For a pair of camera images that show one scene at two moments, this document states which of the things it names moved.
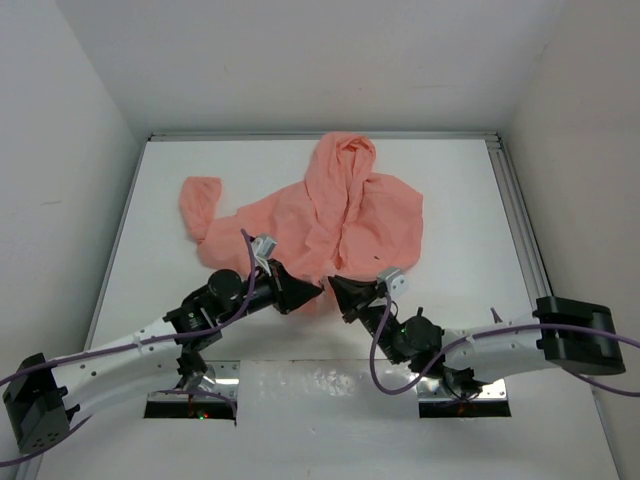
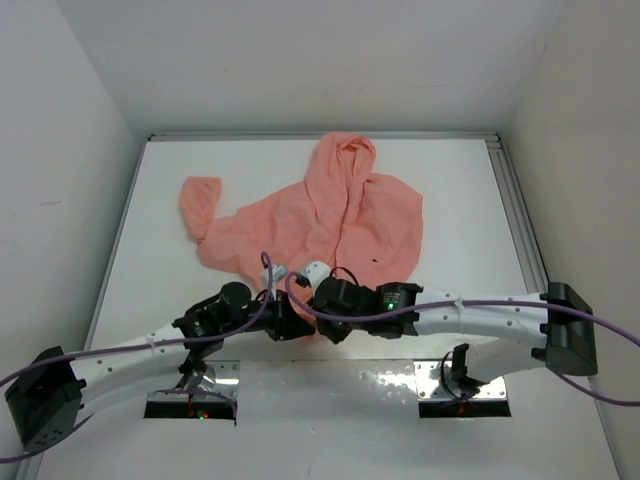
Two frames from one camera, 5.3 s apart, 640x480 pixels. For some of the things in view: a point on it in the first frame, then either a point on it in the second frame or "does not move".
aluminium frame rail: (515, 198) does not move
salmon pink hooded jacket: (342, 219) does not move
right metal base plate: (434, 389) does not move
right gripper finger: (352, 294) to (336, 330)
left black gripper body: (264, 290) to (268, 320)
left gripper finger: (292, 290) to (289, 323)
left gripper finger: (284, 305) to (281, 334)
